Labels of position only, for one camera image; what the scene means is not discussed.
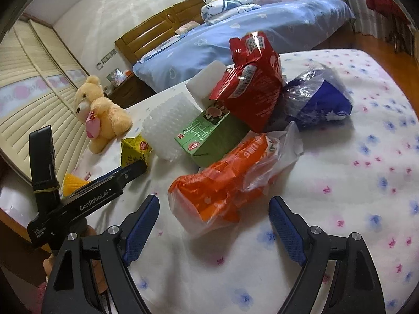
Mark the cream louvred wardrobe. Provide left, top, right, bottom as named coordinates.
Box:
left=0, top=15, right=131, bottom=184

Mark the blue bed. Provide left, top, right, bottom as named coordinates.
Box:
left=133, top=0, right=356, bottom=94

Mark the wooden nightstand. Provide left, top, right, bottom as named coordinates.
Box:
left=108, top=75, right=156, bottom=108

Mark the folded white blue quilt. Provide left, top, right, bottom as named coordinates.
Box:
left=200, top=0, right=262, bottom=25

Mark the orange packet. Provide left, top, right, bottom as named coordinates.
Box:
left=168, top=122, right=305, bottom=238

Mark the yellow foam fruit net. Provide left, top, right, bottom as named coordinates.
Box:
left=62, top=173, right=90, bottom=197

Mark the red snack bag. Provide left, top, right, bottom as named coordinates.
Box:
left=209, top=31, right=285, bottom=134

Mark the white foam block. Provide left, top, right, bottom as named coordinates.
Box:
left=185, top=59, right=230, bottom=110

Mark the person's left hand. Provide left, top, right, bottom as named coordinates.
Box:
left=42, top=220, right=109, bottom=296

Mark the yellow snack packet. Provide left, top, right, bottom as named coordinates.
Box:
left=120, top=134, right=153, bottom=171

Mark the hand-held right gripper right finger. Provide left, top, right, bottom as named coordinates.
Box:
left=268, top=195, right=388, bottom=314

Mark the white sheer curtain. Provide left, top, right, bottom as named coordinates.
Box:
left=337, top=0, right=413, bottom=53

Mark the pink fuzzy cloth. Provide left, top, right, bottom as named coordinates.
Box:
left=28, top=281, right=49, bottom=314

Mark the wooden headboard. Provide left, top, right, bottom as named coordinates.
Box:
left=114, top=0, right=210, bottom=64

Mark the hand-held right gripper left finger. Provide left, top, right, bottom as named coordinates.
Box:
left=42, top=194, right=161, bottom=314

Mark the tan teddy bear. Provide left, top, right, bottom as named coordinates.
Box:
left=74, top=75, right=133, bottom=154

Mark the pink pillow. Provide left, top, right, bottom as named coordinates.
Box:
left=175, top=21, right=200, bottom=35

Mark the white foam fruit net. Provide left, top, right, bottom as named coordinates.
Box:
left=141, top=92, right=203, bottom=161

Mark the green carton box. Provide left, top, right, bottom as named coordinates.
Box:
left=174, top=103, right=252, bottom=169

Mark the blue silver plastic bag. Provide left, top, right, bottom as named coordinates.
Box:
left=282, top=64, right=353, bottom=133

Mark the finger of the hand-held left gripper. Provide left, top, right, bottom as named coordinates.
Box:
left=106, top=160, right=148, bottom=185

